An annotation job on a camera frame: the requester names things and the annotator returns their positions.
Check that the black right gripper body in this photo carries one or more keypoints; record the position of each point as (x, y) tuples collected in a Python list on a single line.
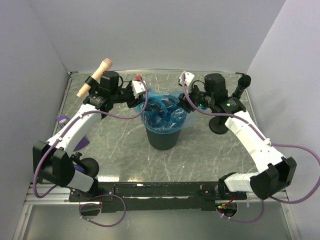
[(201, 99)]

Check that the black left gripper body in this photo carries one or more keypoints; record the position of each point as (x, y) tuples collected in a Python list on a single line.
[(126, 96)]

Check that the blue detached trash bag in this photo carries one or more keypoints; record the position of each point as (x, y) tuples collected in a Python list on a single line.
[(162, 114)]

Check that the dark blue trash bin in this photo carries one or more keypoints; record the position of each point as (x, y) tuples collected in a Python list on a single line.
[(163, 142)]

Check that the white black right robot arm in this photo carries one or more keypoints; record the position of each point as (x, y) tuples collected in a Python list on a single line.
[(274, 171)]

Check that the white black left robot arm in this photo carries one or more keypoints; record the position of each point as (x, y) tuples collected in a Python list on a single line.
[(56, 159)]

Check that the black right mic stand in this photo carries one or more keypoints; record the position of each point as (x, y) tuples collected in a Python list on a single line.
[(217, 125)]

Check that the beige microphone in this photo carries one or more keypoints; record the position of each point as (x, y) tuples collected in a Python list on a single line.
[(104, 66)]

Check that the black microphone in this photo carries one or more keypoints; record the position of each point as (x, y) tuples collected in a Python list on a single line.
[(243, 83)]

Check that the purple microphone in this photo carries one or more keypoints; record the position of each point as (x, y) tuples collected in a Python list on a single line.
[(79, 168)]

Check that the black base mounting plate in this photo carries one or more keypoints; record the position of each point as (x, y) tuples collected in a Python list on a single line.
[(110, 204)]

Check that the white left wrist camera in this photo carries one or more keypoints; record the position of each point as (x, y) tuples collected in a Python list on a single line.
[(138, 86)]

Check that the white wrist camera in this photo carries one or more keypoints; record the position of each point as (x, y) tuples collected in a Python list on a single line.
[(189, 79), (138, 86)]

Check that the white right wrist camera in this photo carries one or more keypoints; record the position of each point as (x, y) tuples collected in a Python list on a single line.
[(189, 79)]

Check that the aluminium rail frame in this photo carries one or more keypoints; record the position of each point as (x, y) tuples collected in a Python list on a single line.
[(205, 190)]

